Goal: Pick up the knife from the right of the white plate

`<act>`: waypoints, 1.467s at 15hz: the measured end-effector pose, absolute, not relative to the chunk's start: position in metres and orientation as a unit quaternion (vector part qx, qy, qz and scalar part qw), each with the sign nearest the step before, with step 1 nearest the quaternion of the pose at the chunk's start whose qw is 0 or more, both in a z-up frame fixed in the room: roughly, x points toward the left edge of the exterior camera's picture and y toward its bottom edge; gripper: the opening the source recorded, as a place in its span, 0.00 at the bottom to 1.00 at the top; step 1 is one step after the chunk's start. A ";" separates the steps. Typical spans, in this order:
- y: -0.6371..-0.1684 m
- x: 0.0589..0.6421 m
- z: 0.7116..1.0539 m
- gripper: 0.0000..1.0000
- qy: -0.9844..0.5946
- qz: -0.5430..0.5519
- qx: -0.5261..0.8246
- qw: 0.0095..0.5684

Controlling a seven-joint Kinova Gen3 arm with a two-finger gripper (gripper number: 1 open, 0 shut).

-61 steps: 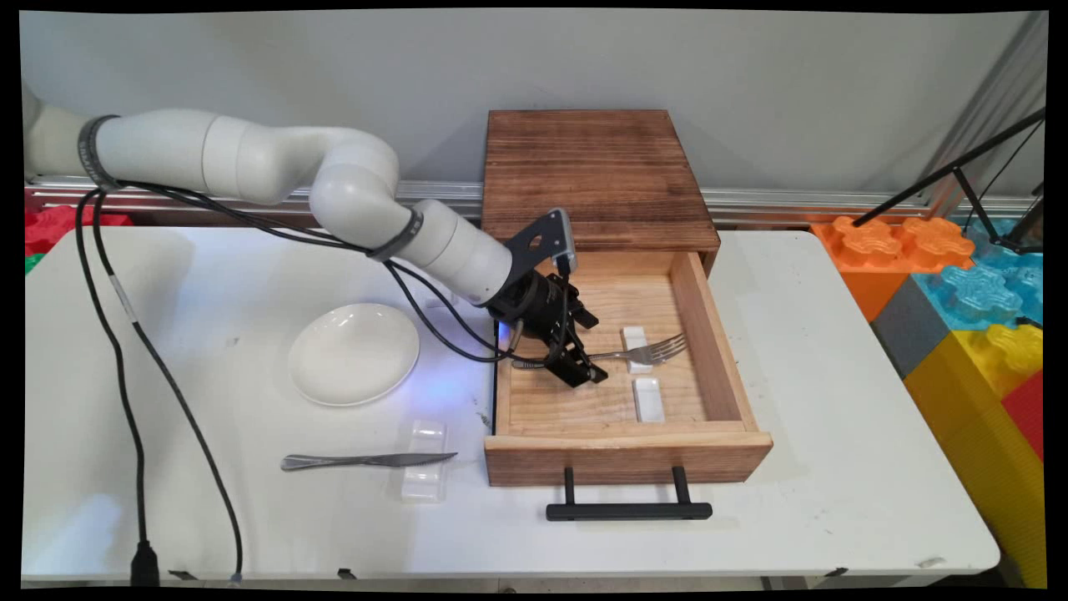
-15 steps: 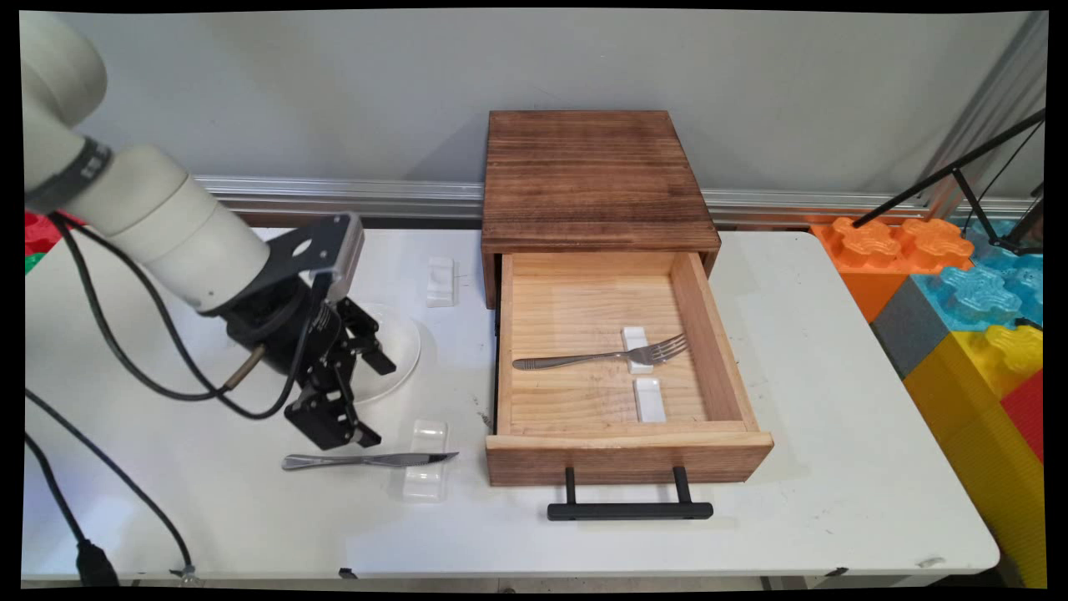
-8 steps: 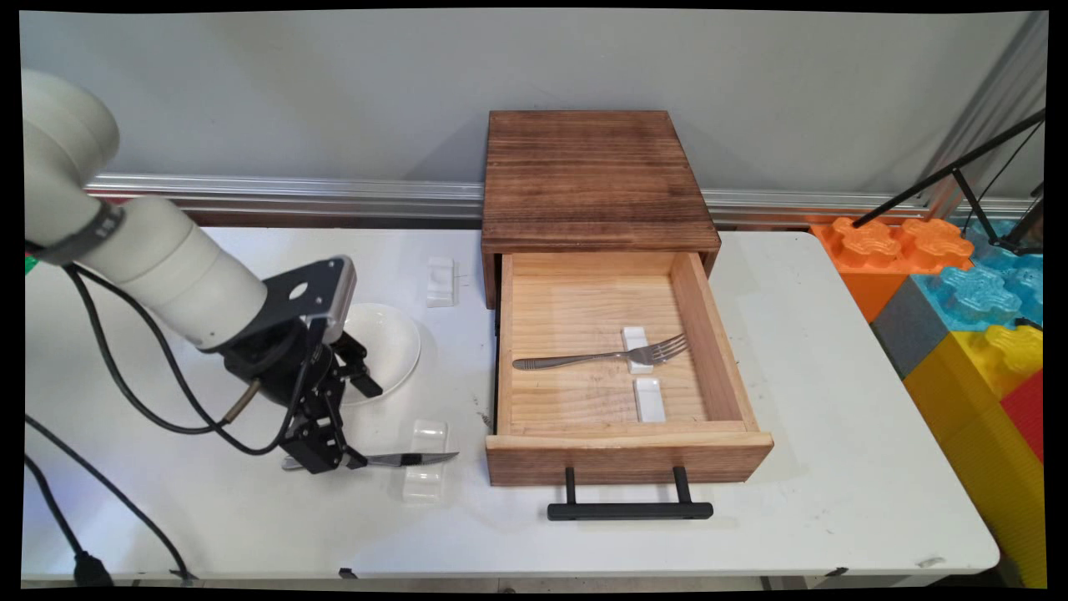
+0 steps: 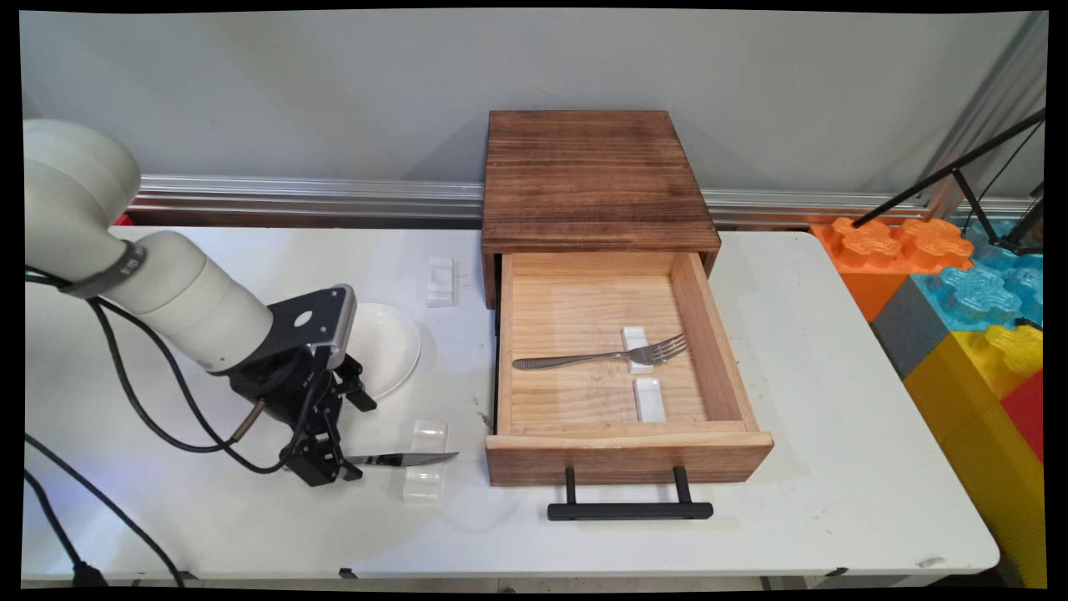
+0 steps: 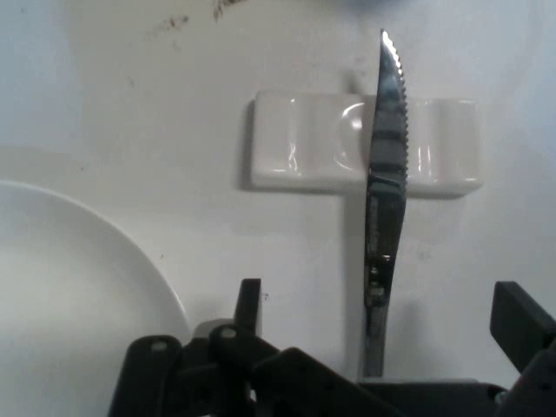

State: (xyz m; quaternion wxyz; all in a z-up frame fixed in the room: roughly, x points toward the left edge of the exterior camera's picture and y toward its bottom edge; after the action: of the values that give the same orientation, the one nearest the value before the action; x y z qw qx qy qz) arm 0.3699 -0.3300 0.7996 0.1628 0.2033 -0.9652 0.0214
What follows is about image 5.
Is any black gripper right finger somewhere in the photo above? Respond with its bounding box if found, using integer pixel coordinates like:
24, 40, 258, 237
489, 281, 556, 417

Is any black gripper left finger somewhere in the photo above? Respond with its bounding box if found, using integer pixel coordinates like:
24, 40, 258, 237
107, 277, 392, 417

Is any silver serrated table knife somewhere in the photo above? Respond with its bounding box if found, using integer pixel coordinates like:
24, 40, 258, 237
363, 28, 410, 378

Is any white round plate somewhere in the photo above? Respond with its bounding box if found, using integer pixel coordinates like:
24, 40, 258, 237
0, 180, 192, 417

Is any clear plastic box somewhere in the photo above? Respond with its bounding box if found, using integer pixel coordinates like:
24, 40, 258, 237
242, 89, 486, 200

